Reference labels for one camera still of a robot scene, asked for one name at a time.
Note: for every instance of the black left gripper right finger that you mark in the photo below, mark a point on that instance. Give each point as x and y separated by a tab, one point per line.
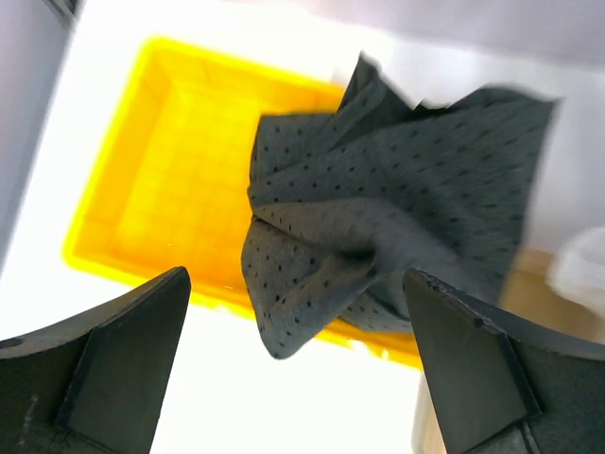
496	373

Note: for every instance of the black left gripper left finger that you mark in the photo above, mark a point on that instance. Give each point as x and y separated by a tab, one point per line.
95	382

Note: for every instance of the grey polka dot skirt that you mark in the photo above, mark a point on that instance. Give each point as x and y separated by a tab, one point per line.
343	204

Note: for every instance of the white ruffled skirt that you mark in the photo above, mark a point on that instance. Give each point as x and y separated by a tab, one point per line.
576	272

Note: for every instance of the yellow plastic tray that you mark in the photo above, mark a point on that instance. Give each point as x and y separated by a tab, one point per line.
169	185

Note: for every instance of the aluminium frame post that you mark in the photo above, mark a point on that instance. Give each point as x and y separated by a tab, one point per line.
34	38

